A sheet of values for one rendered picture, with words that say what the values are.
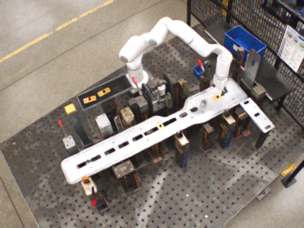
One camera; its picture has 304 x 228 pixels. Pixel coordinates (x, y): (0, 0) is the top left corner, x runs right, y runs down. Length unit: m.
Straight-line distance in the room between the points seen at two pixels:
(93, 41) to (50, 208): 2.59
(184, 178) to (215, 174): 0.23
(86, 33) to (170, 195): 2.87
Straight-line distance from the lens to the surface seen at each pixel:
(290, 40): 2.22
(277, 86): 2.33
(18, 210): 3.23
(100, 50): 4.07
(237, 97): 2.22
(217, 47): 1.94
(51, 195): 2.33
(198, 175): 2.22
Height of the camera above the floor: 2.75
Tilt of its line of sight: 55 degrees down
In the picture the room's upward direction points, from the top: 7 degrees counter-clockwise
